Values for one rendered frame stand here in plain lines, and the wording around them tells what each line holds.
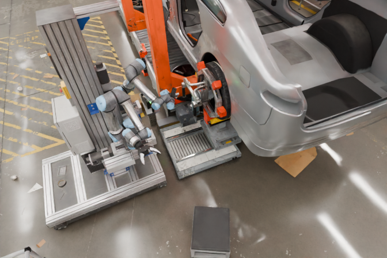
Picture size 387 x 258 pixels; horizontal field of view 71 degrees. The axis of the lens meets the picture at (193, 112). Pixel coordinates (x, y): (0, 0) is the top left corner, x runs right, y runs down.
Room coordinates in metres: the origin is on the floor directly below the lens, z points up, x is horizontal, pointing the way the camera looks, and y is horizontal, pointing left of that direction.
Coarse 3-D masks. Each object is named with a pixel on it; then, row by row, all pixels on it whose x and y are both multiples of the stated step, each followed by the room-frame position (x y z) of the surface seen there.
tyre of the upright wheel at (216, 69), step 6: (216, 60) 2.46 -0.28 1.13; (210, 66) 2.33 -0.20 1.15; (216, 66) 2.29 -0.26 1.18; (216, 72) 2.21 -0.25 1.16; (222, 72) 2.20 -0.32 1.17; (222, 78) 2.13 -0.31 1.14; (222, 84) 2.08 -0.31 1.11; (222, 90) 2.05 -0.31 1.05; (228, 90) 2.04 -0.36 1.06; (222, 96) 2.05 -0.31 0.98; (228, 96) 2.01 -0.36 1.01; (228, 102) 1.98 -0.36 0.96; (228, 108) 1.96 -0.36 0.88; (228, 114) 1.97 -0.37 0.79
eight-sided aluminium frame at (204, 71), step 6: (198, 72) 2.44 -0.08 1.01; (204, 72) 2.28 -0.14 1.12; (198, 78) 2.45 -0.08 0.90; (210, 78) 2.17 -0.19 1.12; (210, 84) 2.12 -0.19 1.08; (216, 90) 2.10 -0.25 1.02; (216, 96) 2.02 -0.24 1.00; (204, 102) 2.34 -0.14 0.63; (216, 102) 1.99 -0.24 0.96; (204, 108) 2.28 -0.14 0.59; (210, 108) 2.24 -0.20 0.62; (216, 108) 1.99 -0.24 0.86; (210, 114) 2.12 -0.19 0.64; (216, 114) 1.99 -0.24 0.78
